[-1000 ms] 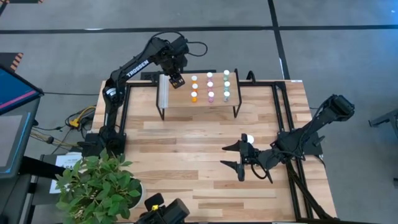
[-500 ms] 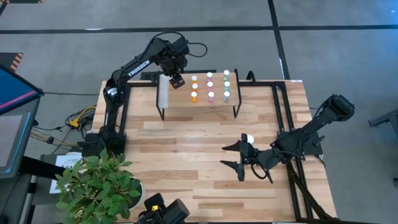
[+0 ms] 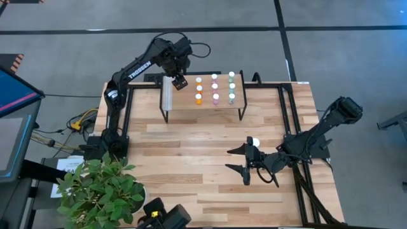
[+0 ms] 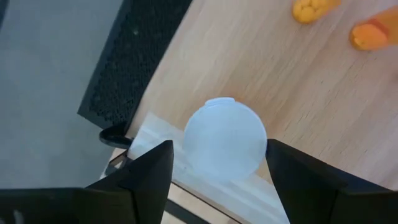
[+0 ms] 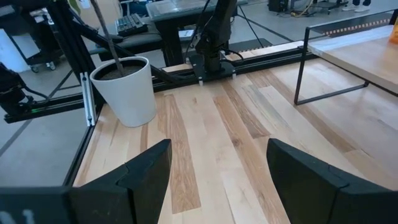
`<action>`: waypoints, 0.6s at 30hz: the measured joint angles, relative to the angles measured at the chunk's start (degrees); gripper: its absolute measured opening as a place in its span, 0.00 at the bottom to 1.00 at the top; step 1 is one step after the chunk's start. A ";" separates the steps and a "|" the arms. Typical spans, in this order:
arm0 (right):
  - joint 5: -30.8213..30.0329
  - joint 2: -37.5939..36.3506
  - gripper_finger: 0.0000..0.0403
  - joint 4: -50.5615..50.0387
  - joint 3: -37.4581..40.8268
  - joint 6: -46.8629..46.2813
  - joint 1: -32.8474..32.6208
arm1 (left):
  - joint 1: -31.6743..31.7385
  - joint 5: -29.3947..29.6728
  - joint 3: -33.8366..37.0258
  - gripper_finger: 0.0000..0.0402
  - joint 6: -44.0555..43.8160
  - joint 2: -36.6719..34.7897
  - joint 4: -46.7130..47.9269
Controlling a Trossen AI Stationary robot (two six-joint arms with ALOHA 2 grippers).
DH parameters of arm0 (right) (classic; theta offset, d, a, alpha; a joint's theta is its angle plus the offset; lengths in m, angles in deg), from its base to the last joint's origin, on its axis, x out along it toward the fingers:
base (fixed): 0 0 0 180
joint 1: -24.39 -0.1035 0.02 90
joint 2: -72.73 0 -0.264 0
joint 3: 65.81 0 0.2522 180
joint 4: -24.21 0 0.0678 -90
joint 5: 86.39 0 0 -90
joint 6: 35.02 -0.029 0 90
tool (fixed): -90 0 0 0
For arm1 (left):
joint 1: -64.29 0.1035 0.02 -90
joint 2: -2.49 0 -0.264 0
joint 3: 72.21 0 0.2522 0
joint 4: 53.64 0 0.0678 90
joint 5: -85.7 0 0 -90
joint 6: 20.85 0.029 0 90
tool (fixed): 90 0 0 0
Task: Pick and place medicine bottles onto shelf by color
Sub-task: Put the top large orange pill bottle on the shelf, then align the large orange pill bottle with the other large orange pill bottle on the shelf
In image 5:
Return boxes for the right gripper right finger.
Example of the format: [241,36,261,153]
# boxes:
[266,138,398,224]

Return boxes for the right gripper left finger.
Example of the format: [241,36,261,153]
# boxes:
[0,138,174,224]

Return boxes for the wooden shelf with black legs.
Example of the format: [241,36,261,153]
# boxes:
[294,9,398,106]

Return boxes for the white plant pot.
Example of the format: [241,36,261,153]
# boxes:
[89,55,157,128]

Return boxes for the dark grey desk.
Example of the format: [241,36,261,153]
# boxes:
[88,23,164,62]

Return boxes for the black computer mouse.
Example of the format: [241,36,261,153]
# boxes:
[107,33,124,44]

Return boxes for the black computer keyboard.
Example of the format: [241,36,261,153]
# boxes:
[115,12,149,37]

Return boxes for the white paper sheet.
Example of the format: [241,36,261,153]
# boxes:
[178,29,196,39]

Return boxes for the black mat with striped edge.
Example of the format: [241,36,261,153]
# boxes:
[322,12,392,37]

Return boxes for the white wheeled cart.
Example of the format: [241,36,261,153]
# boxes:
[0,27,58,74]

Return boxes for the large grey flat panel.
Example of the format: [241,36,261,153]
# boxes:
[145,0,249,23]

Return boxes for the black wheeled cart base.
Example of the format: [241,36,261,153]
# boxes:
[310,0,351,16]

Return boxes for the black equipment case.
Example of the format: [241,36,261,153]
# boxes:
[267,0,293,14]

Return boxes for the silver aluminium bracket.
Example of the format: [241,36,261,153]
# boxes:
[80,71,98,128]

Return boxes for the black aluminium table frame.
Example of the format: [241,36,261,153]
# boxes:
[2,0,398,188]

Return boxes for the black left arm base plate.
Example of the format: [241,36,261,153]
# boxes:
[188,54,238,85]

